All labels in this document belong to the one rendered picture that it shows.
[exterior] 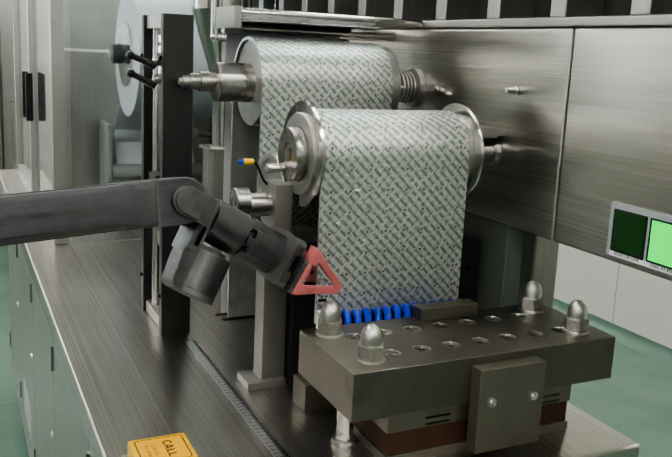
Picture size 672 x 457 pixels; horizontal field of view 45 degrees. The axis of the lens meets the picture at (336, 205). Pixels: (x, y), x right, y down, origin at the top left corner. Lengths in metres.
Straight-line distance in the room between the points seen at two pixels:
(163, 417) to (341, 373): 0.28
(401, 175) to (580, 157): 0.24
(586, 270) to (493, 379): 3.59
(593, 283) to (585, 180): 3.45
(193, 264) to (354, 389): 0.25
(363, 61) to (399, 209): 0.33
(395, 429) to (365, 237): 0.27
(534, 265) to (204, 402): 0.65
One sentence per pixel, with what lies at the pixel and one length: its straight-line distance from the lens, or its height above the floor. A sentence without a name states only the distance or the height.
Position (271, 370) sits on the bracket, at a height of 0.92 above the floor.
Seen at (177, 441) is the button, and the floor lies 0.92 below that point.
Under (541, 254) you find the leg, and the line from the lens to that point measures 1.49.
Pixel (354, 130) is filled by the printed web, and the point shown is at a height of 1.29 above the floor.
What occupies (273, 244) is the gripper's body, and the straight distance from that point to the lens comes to 1.04.
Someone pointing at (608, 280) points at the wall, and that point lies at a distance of 4.49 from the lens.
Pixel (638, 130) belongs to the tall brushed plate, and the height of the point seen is 1.31.
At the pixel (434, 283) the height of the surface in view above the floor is 1.06.
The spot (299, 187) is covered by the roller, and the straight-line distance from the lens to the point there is 1.12.
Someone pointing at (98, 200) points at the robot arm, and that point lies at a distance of 0.95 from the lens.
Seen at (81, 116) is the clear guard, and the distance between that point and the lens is 2.03.
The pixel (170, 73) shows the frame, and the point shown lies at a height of 1.35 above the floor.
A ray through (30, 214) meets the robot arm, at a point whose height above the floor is 1.20.
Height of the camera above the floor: 1.39
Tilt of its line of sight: 11 degrees down
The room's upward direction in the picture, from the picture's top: 3 degrees clockwise
